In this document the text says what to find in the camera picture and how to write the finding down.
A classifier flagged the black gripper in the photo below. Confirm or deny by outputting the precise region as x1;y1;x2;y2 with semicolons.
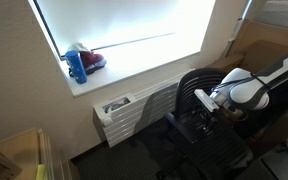
196;108;217;131

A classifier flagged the black office chair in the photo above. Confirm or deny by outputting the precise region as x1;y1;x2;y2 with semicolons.
165;68;253;180

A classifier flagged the black garment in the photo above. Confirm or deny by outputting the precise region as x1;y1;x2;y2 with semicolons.
234;81;288;139

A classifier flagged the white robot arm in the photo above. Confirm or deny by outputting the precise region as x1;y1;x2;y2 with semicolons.
194;52;288;121

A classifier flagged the brown leather sofa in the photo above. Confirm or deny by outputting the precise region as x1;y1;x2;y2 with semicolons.
211;40;288;157

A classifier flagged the blue water bottle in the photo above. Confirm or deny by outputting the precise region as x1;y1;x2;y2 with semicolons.
65;50;87;84

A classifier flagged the white cloth on sill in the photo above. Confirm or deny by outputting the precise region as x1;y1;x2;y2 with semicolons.
68;43;88;52

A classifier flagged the light wooden dresser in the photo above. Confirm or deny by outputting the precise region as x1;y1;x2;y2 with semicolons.
0;127;81;180

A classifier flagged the yellow sticky note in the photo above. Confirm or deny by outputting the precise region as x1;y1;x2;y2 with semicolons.
35;164;46;180

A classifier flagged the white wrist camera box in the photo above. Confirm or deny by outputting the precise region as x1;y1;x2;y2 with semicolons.
194;89;219;112

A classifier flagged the white wall heater unit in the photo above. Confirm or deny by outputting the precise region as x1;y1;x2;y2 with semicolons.
94;69;190;147

